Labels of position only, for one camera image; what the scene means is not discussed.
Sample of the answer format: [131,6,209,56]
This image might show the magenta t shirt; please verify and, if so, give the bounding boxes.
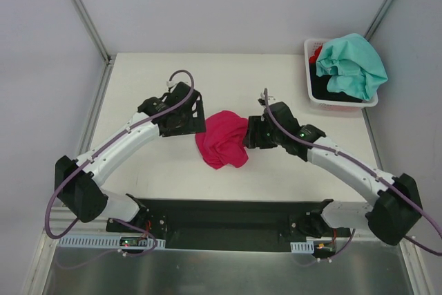
[195,111,249,169]

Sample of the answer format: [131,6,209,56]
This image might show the teal t shirt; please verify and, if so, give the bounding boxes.
[315,33,388,102]

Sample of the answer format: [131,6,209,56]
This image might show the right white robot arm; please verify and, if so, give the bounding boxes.
[243,98,422,245]

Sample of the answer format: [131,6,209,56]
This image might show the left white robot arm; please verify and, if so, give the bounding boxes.
[55,82,206,232]

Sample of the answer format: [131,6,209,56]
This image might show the black t shirt in basket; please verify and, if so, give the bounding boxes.
[309,64,363,103]

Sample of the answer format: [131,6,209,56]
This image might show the red t shirt in basket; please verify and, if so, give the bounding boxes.
[309,45,323,64]

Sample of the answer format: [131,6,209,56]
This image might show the white plastic laundry basket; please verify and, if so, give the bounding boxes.
[304,38,378,111]

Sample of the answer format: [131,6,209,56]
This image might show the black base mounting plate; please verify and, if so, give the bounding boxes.
[105,198,352,250]

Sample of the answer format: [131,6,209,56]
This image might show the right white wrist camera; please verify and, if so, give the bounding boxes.
[258,88,278,107]

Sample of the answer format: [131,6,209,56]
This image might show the right white cable duct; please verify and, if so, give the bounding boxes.
[290,240,315,254]

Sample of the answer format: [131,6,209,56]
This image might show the white cable duct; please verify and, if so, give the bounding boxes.
[58,235,166,250]
[290,240,315,254]

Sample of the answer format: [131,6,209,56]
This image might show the aluminium frame rail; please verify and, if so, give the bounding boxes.
[49,207,379,241]

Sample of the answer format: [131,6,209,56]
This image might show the left white cable duct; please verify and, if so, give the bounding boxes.
[58,235,166,250]

